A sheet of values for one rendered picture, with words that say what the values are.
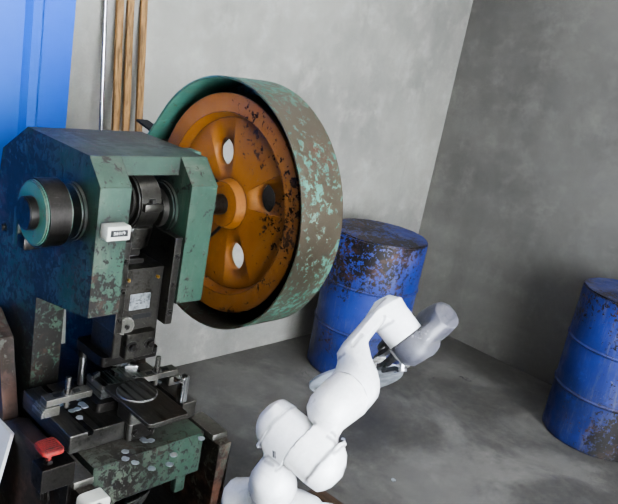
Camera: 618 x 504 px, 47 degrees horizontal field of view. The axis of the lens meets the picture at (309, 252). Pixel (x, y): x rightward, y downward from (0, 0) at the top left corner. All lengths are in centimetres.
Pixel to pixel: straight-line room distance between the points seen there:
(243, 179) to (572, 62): 302
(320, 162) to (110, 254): 66
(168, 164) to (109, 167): 21
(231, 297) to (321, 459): 96
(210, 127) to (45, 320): 82
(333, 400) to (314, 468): 14
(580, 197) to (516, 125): 66
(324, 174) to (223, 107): 44
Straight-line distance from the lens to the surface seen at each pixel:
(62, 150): 210
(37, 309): 233
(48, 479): 208
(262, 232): 226
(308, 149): 210
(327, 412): 150
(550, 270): 495
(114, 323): 212
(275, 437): 155
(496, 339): 521
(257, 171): 227
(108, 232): 193
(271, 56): 393
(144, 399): 223
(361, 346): 162
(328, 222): 211
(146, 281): 216
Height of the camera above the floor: 189
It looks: 16 degrees down
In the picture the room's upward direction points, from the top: 11 degrees clockwise
